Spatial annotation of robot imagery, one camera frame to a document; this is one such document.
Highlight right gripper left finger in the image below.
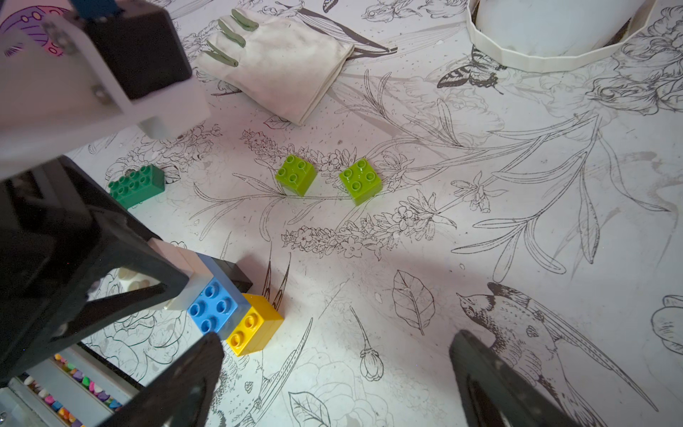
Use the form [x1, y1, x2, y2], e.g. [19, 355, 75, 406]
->
[101, 333, 224, 426]

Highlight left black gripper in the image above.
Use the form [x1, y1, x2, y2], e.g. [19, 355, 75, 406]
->
[1, 156, 185, 384]

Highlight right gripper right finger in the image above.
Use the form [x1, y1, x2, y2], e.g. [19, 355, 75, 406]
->
[449, 330, 576, 427]

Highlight dark green lego brick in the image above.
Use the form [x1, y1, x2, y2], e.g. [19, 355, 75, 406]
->
[108, 165, 165, 209]

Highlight blue lego brick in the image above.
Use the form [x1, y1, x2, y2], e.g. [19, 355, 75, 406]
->
[187, 254, 253, 341]

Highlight cream white lego brick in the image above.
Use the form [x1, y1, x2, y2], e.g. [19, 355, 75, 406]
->
[148, 238, 213, 311]

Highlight lime green lego brick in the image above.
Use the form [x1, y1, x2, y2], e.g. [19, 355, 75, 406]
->
[339, 158, 382, 206]
[276, 155, 317, 197]

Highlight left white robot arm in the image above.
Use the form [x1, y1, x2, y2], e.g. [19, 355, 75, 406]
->
[1, 1, 210, 383]

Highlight beige work glove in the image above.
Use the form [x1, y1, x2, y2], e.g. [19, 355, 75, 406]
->
[194, 8, 354, 126]

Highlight potted green plant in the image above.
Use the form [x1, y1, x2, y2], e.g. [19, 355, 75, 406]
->
[465, 1, 657, 73]

